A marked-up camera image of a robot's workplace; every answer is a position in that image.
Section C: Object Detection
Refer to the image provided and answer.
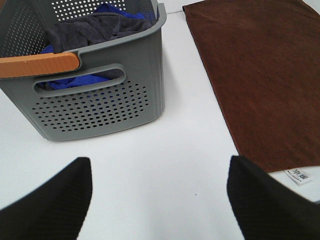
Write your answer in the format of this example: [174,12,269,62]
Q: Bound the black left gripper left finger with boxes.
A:
[0,157,93,240]

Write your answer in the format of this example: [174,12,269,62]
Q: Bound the orange basket handle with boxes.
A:
[0,52,80,78]

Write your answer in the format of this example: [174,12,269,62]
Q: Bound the blue towel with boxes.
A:
[38,3,147,90]

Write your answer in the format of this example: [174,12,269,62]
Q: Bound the brown microfiber towel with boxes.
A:
[183,0,320,173]

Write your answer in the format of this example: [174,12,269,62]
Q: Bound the grey perforated plastic basket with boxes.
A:
[0,0,167,142]

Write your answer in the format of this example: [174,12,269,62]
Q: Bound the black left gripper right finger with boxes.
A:
[226,155,320,240]

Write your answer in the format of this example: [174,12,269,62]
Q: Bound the dark grey towel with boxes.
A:
[41,12,152,54]

